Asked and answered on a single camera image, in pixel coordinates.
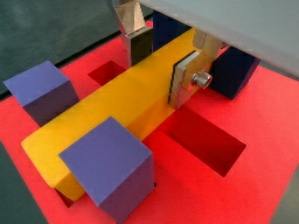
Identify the purple peg near centre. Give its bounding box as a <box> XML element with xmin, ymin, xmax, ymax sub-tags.
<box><xmin>60</xmin><ymin>117</ymin><xmax>155</xmax><ymax>223</ymax></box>

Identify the red board with slots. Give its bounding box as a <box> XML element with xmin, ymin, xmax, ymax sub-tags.
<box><xmin>0</xmin><ymin>20</ymin><xmax>299</xmax><ymax>224</ymax></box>

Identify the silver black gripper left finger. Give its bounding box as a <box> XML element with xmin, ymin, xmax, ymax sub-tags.
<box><xmin>112</xmin><ymin>0</ymin><xmax>154</xmax><ymax>67</ymax></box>

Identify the purple peg tall back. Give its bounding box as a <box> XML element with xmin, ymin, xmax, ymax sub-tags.
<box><xmin>4</xmin><ymin>60</ymin><xmax>80</xmax><ymax>126</ymax></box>

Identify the blue peg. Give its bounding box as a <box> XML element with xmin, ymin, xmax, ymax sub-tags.
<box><xmin>210</xmin><ymin>47</ymin><xmax>260</xmax><ymax>99</ymax></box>
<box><xmin>154</xmin><ymin>10</ymin><xmax>191</xmax><ymax>51</ymax></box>

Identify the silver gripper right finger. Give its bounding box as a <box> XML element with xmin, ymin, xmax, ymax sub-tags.
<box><xmin>168</xmin><ymin>30</ymin><xmax>223</xmax><ymax>109</ymax></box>

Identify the yellow rectangular block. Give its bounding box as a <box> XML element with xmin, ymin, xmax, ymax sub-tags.
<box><xmin>21</xmin><ymin>31</ymin><xmax>195</xmax><ymax>200</ymax></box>

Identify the blue peg far right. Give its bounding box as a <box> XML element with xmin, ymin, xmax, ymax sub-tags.
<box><xmin>210</xmin><ymin>47</ymin><xmax>260</xmax><ymax>99</ymax></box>

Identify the blue peg far left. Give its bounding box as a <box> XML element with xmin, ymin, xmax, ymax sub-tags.
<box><xmin>154</xmin><ymin>10</ymin><xmax>191</xmax><ymax>51</ymax></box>

